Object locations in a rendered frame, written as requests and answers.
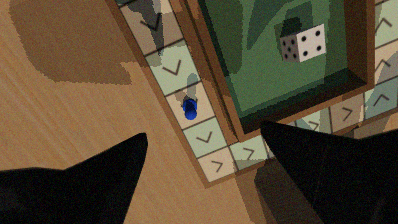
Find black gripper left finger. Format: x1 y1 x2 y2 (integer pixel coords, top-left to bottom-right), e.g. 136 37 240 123
0 132 148 224

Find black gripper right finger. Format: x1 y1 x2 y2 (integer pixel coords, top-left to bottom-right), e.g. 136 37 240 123
261 120 398 224

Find dark blue pawn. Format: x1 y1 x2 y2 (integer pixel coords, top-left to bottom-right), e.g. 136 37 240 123
183 99 197 120

